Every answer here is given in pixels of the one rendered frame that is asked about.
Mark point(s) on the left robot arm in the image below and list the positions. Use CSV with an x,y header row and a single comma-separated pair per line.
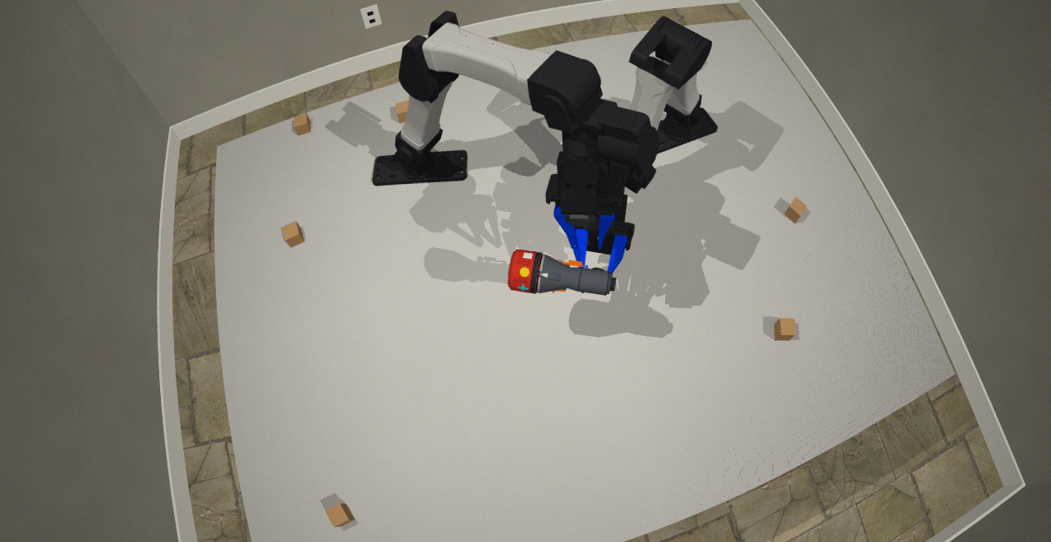
x,y
668,86

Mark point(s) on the red and black hose nozzle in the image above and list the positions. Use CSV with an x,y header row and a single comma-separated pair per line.
x,y
535,272

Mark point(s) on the tan cube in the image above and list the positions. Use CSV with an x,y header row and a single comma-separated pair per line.
x,y
795,210
339,515
784,329
302,124
293,234
401,111

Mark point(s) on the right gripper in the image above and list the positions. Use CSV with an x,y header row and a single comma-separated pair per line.
x,y
606,210

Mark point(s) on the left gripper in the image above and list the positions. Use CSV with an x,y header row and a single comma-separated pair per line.
x,y
587,239

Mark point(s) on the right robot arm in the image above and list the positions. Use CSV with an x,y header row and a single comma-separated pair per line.
x,y
565,85

